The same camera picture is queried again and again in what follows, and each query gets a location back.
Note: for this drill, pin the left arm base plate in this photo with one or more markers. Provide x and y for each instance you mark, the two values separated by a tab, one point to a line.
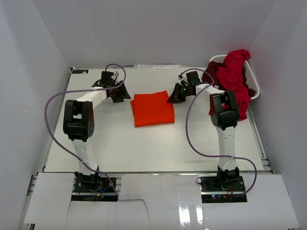
100	192

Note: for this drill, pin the orange t shirt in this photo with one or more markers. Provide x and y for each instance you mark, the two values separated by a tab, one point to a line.
152	109

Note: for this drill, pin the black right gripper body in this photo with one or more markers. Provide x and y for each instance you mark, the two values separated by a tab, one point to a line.
184	91

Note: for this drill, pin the printed paper sheet at wall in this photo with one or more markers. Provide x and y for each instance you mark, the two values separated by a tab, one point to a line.
144	66

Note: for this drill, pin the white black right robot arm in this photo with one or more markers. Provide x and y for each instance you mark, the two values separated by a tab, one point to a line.
224	115

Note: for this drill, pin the pink magenta t shirt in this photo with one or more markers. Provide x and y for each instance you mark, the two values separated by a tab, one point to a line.
242	104

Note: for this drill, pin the white perforated laundry basket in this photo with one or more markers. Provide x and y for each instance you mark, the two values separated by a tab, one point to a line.
251	80

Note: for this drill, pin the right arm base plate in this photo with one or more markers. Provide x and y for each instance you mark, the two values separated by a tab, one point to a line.
213	193

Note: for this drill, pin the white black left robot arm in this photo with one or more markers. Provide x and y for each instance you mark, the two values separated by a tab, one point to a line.
78	124

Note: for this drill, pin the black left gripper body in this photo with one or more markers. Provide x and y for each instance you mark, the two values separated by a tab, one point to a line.
115	89

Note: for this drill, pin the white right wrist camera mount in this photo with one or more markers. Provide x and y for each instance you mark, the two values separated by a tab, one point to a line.
182	79

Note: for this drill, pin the maroon t shirt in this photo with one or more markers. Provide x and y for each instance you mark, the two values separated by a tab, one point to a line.
228	76

